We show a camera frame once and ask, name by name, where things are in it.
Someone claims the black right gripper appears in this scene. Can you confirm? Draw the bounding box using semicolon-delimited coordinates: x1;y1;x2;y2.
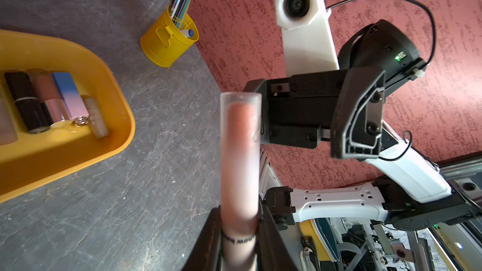
244;66;385;159

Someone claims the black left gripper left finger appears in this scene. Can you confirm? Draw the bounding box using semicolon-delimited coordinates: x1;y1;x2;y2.
182;207;222;271

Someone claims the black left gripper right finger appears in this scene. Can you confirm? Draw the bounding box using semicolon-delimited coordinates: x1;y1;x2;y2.
257;203;298;270

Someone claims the pink nude lip gloss tube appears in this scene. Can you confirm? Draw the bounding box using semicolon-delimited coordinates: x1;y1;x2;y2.
220;92;261;270

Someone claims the beige lipstick tube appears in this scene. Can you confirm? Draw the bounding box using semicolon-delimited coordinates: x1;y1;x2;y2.
82;97;110;139

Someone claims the blue pink gradient lipstick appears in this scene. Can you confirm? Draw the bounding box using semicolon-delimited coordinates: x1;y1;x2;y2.
51;72;89;127

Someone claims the black lipstick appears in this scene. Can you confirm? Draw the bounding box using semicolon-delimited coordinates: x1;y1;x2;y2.
4;72;50;134

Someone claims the brown clear lip gloss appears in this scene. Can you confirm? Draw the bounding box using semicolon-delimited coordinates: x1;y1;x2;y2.
28;72;70;128

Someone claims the gold lipstick tube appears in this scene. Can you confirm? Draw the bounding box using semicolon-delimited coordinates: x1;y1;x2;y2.
0;97;18;145

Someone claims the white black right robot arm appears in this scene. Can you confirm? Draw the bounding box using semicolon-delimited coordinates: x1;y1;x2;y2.
245;20;481;231

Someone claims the yellow plastic storage tray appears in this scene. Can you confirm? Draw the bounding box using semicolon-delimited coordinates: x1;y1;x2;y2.
1;30;136;202

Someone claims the yellow pen cup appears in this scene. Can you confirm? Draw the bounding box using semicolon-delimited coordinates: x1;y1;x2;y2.
140;10;200;68

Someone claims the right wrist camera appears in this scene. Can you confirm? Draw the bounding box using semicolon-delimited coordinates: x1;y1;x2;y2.
274;0;340;77

